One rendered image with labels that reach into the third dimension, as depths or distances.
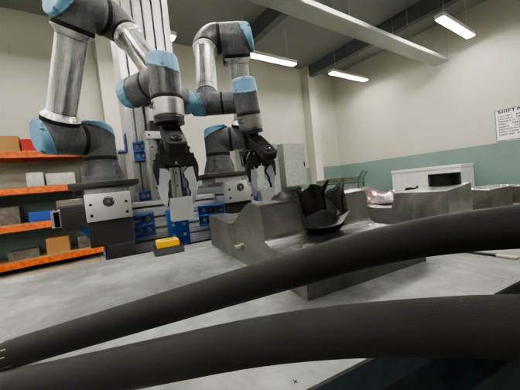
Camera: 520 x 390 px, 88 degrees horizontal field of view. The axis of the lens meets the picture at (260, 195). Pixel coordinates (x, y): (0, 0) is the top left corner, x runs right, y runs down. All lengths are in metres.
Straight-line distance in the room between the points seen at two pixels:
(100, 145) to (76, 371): 0.99
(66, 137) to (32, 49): 5.48
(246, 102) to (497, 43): 7.51
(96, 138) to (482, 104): 7.60
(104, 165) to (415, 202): 1.03
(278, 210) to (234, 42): 0.88
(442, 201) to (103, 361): 0.69
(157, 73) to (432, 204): 0.71
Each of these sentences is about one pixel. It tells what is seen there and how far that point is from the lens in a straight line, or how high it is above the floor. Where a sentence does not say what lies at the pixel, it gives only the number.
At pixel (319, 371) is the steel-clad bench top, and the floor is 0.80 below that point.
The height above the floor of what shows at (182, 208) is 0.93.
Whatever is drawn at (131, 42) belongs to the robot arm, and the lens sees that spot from 1.05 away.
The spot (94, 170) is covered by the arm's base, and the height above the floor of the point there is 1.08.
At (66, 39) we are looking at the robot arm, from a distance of 1.09.
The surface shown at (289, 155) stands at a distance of 7.65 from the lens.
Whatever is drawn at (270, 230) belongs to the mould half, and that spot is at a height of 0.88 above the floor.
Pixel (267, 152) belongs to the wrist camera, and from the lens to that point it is 0.78.
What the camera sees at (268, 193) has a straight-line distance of 0.86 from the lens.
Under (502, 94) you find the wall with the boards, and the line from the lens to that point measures 7.88.
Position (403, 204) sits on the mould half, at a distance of 0.77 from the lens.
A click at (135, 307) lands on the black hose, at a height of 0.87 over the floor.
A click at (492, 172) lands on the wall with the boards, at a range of 7.83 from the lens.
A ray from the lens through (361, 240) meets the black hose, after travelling 0.24.
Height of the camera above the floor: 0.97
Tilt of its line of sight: 2 degrees down
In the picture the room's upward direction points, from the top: 6 degrees counter-clockwise
